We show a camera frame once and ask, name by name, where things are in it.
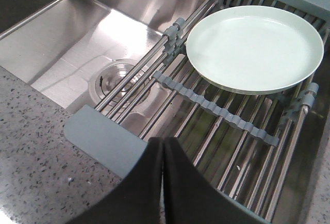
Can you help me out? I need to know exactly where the stainless steel sink basin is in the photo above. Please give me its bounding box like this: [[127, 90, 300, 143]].
[[1, 0, 329, 223]]

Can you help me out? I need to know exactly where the light green round plate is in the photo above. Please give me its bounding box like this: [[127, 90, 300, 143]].
[[186, 6, 324, 95]]

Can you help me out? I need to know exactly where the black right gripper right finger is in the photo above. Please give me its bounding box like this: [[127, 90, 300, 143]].
[[163, 137, 267, 223]]

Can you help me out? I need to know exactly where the steel sink drain strainer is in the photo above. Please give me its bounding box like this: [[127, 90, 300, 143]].
[[88, 58, 149, 107]]

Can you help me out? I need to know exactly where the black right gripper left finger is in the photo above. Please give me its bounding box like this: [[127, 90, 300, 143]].
[[68, 138, 163, 223]]

